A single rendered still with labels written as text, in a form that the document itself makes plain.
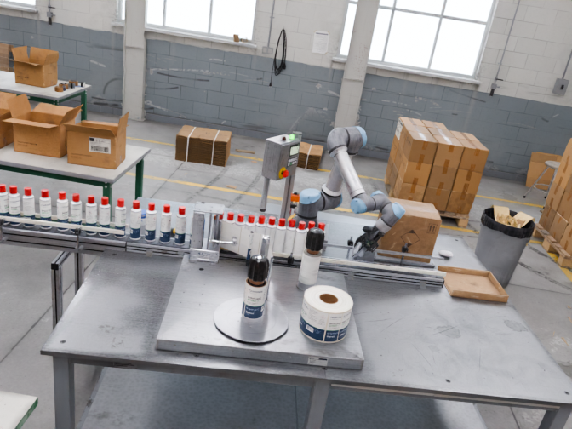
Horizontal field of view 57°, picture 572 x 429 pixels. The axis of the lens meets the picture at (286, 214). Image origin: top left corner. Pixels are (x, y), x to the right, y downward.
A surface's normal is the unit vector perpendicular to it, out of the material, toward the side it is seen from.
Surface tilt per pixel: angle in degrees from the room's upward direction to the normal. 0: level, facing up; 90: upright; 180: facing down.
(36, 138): 90
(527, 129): 90
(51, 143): 90
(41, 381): 0
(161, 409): 1
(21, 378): 0
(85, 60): 90
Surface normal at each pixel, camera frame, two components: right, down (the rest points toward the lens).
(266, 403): 0.12, -0.91
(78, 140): 0.02, 0.42
